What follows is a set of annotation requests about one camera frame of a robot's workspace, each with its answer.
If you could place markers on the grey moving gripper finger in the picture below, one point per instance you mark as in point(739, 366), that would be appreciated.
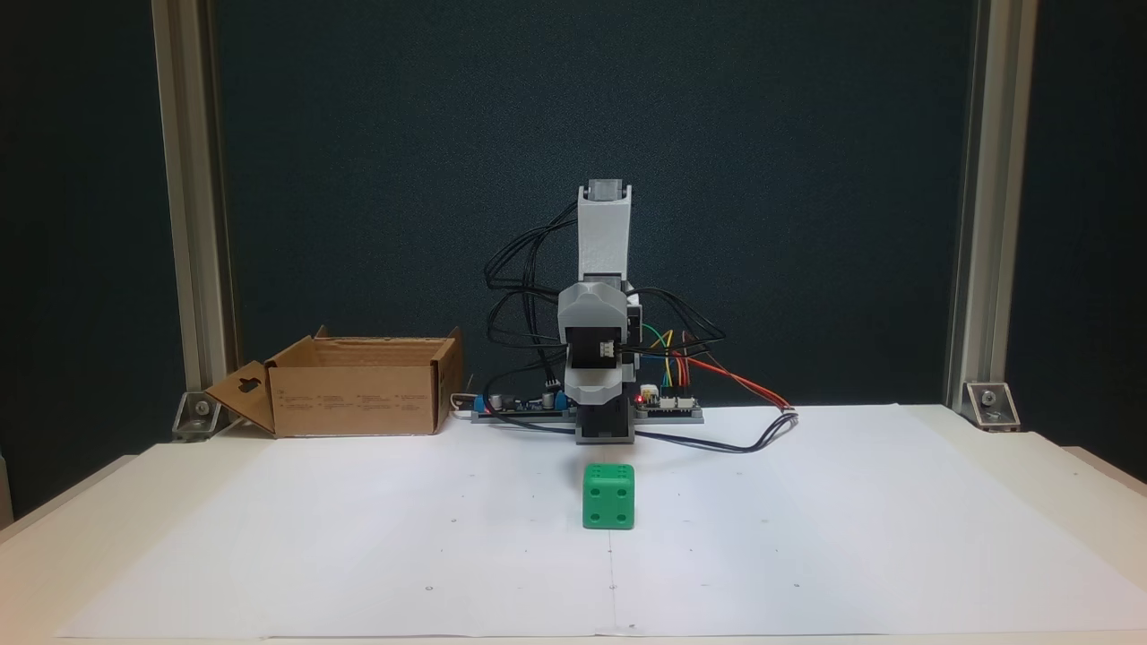
point(593, 385)

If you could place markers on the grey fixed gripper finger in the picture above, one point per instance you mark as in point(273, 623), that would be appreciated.
point(591, 305)

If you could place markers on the green dice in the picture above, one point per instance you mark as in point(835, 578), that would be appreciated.
point(609, 502)

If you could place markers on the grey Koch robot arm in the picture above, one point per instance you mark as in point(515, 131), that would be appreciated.
point(605, 233)

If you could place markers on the motor controller circuit board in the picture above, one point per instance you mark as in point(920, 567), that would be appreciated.
point(672, 405)

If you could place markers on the blue power circuit board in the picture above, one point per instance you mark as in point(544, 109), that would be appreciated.
point(511, 406)

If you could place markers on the open cardboard box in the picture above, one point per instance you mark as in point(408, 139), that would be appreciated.
point(358, 394)

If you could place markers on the metal corner bracket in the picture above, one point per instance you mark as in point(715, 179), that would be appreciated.
point(990, 408)
point(197, 417)

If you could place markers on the aluminium frame post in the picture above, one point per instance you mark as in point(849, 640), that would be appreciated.
point(193, 179)
point(990, 179)

